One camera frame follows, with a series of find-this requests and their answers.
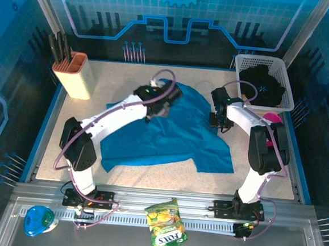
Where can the aluminium frame post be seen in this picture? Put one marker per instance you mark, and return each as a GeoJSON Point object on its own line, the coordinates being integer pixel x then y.
{"type": "Point", "coordinates": [45, 5]}
{"type": "Point", "coordinates": [308, 29]}

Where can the blue t-shirt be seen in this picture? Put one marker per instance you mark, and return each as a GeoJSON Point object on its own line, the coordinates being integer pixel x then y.
{"type": "Point", "coordinates": [181, 130]}

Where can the blue plastic tape dispenser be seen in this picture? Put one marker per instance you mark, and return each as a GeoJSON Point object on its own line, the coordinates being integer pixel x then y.
{"type": "Point", "coordinates": [38, 221]}

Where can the small black controller board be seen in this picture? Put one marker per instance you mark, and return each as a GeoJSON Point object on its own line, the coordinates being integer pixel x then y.
{"type": "Point", "coordinates": [241, 231]}
{"type": "Point", "coordinates": [84, 215]}

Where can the black t-shirt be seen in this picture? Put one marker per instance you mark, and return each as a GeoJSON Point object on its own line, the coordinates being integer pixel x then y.
{"type": "Point", "coordinates": [264, 88]}

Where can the beige knife block orange rim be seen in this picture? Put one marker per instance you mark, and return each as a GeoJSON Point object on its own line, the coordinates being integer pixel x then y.
{"type": "Point", "coordinates": [76, 82]}

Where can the pink plastic cup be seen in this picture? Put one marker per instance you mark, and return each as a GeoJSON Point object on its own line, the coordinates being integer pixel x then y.
{"type": "Point", "coordinates": [273, 118]}
{"type": "Point", "coordinates": [269, 143]}

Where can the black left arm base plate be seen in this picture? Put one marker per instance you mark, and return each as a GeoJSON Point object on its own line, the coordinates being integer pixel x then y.
{"type": "Point", "coordinates": [104, 201]}

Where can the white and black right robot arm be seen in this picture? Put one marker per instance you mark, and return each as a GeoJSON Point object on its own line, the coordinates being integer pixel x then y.
{"type": "Point", "coordinates": [245, 115]}

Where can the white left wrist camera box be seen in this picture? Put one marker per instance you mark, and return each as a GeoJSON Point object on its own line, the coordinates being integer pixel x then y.
{"type": "Point", "coordinates": [157, 82]}

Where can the green yellow snack bag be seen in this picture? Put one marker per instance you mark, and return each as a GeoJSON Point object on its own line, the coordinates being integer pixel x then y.
{"type": "Point", "coordinates": [165, 225]}

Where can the white perforated plastic basket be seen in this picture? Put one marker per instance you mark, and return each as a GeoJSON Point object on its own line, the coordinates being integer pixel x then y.
{"type": "Point", "coordinates": [283, 66]}

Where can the aluminium frame rail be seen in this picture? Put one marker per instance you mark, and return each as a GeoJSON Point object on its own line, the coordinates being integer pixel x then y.
{"type": "Point", "coordinates": [147, 191]}

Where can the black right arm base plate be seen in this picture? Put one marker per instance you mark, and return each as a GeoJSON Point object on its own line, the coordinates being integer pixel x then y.
{"type": "Point", "coordinates": [223, 208]}

